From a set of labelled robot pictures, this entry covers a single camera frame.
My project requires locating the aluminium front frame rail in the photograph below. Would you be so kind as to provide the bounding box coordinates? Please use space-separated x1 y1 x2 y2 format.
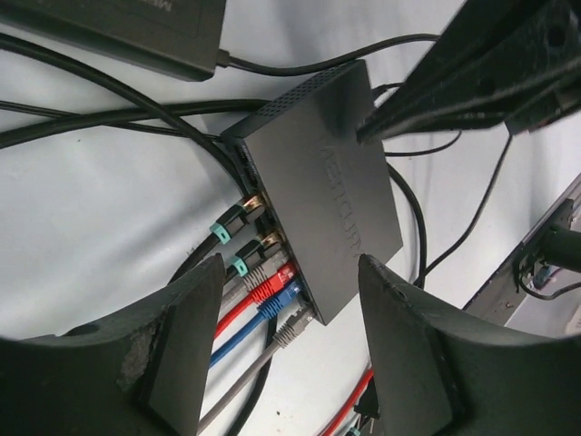
464 177 580 325

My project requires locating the thin black power cable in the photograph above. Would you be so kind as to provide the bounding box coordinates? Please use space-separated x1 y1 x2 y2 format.
217 43 514 287

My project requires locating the black network switch box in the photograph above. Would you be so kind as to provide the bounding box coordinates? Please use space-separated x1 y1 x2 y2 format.
221 60 403 324

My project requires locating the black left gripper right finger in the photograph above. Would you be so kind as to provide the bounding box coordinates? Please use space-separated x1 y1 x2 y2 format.
359 254 580 435

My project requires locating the black power adapter brick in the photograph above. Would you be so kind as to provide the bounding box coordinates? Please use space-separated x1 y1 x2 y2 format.
1 0 226 82

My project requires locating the black cable teal boot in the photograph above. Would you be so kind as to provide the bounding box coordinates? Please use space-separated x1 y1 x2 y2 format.
169 193 266 283

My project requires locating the blue ethernet cable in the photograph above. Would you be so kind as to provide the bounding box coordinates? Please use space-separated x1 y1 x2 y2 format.
206 279 303 378

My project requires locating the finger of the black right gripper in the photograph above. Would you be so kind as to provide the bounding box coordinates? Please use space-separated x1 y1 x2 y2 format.
357 1 580 143

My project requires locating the red ethernet cable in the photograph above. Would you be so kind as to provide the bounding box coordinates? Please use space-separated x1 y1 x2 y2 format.
211 263 376 436

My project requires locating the black looped cable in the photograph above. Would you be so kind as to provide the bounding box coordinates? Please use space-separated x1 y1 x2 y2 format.
0 34 273 201

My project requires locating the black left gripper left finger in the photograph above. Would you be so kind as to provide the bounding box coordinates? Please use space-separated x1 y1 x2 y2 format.
1 255 225 435

